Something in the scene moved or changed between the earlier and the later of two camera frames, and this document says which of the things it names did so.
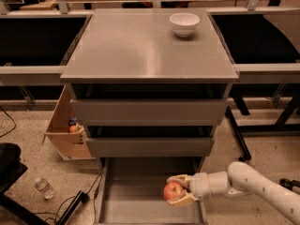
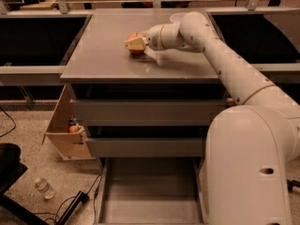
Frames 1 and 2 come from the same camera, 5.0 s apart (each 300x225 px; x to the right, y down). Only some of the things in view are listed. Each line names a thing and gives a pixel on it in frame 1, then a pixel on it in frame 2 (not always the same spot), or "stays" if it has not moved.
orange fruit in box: x=72 y=128 stays
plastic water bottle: x=45 y=187 stays
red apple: x=172 y=190 → x=133 y=36
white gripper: x=199 y=185 → x=154 y=37
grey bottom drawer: x=131 y=191 stays
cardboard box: x=69 y=145 stays
